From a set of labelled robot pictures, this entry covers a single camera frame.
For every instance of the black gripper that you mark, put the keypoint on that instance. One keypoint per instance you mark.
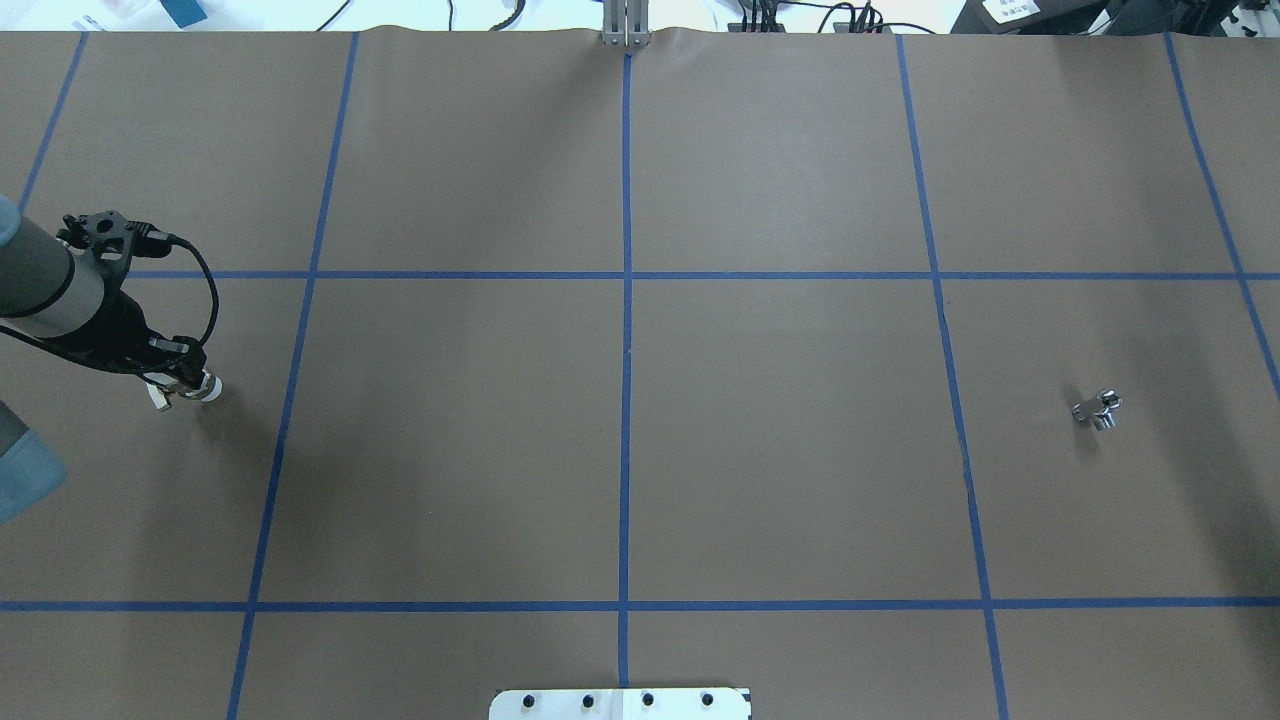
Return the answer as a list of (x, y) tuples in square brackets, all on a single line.
[(117, 327)]

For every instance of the white chrome PPR ball valve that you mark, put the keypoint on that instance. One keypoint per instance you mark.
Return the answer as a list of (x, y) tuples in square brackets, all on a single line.
[(163, 388)]

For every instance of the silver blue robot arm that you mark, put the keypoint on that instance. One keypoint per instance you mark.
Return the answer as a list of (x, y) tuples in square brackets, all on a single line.
[(30, 469), (63, 293)]

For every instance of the chrome pipe fitting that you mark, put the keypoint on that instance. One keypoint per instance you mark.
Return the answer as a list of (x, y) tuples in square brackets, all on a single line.
[(1098, 411)]

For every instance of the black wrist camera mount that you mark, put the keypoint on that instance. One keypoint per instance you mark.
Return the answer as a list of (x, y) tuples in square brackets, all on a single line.
[(106, 235)]

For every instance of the aluminium frame post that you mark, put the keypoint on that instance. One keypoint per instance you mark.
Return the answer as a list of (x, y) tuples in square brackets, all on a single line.
[(625, 23)]

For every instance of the white metal base plate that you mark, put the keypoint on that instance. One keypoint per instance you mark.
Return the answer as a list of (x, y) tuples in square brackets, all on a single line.
[(623, 703)]

